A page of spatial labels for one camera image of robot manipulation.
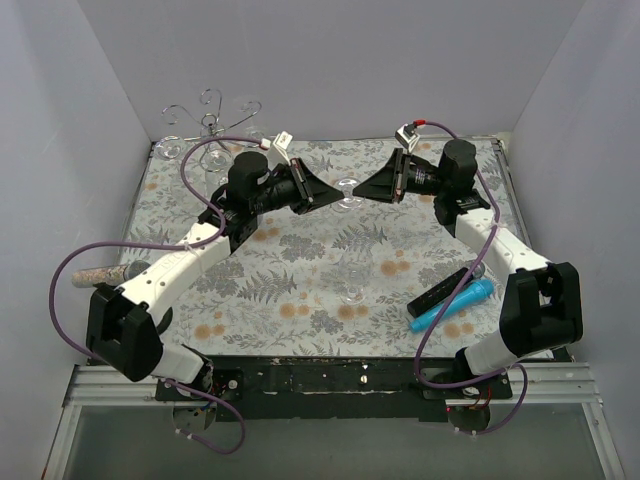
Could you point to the glitter microphone on stand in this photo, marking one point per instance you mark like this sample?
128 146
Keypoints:
110 275

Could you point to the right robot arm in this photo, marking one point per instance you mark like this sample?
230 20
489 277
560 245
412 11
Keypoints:
541 309

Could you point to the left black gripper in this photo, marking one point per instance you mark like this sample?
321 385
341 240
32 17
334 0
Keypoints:
302 185

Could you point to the black microphone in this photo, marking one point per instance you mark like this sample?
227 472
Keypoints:
436 294

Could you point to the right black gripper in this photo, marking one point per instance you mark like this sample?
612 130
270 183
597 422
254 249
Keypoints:
401 176

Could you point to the blue toy microphone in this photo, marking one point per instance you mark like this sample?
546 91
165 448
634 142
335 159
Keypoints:
476 292

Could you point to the patterned tumbler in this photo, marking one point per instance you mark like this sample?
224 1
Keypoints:
256 133
216 165

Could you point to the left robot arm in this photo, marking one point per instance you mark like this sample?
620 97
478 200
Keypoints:
123 321

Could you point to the black table front rail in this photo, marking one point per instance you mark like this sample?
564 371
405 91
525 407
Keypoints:
282 388

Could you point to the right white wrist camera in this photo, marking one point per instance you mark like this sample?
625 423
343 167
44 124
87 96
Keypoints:
408 134

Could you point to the floral tablecloth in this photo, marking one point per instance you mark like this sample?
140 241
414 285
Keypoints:
282 292

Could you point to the chrome wine glass rack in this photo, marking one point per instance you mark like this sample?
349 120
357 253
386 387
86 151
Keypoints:
210 123

